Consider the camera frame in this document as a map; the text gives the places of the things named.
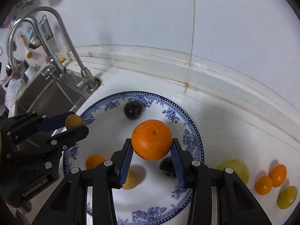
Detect small brown-yellow fruit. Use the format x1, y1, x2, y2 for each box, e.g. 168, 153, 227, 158
65, 114, 84, 130

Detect large orange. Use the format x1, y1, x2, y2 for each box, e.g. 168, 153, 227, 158
131, 119, 173, 161

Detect small orange tangerine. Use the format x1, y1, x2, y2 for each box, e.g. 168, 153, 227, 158
254, 176, 273, 196

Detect orange tangerine on plate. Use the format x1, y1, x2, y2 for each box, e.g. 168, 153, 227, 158
85, 154, 105, 170

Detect green pear left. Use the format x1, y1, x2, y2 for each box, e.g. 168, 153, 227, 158
217, 159, 250, 184

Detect steel sink basin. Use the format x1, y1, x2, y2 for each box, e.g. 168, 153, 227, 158
14, 71, 94, 118

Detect large yellow-green pear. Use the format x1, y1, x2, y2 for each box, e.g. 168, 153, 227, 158
277, 185, 298, 209

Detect medium orange tangerine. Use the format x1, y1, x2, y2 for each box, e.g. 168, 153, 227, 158
269, 164, 287, 188

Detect tall steel faucet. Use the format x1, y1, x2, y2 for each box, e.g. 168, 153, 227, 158
6, 6, 99, 93

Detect yellow fruit on plate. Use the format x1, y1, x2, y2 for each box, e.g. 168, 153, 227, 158
123, 170, 140, 189

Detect dark plum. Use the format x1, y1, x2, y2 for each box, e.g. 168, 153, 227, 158
124, 100, 143, 120
159, 156, 176, 178

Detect blue white porcelain plate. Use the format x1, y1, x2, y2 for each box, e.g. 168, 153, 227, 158
63, 91, 204, 224

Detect wire basket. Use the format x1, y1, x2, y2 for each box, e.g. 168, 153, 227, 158
28, 14, 54, 50

